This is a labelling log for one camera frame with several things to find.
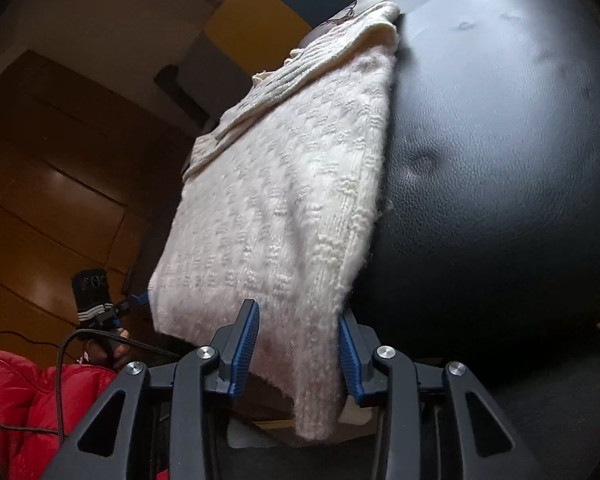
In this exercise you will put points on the black leather bed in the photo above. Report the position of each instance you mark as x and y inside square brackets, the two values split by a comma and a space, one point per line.
[505, 160]

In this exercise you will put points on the grey yellow teal padded headboard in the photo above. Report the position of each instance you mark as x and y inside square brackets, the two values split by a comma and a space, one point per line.
[260, 25]

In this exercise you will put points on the person's left hand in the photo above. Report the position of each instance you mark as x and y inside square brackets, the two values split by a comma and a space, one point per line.
[117, 352]

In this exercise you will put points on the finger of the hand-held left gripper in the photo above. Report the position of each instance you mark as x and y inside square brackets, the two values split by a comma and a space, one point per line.
[136, 300]

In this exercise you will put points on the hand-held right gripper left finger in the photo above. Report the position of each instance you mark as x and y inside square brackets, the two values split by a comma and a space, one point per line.
[244, 345]

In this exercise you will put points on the red puffer jacket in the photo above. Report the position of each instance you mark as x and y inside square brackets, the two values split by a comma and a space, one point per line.
[15, 395]

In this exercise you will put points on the cream knitted sweater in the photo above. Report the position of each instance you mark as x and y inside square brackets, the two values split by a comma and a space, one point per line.
[280, 210]

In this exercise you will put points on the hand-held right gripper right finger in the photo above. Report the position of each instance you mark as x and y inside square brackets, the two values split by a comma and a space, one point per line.
[349, 355]

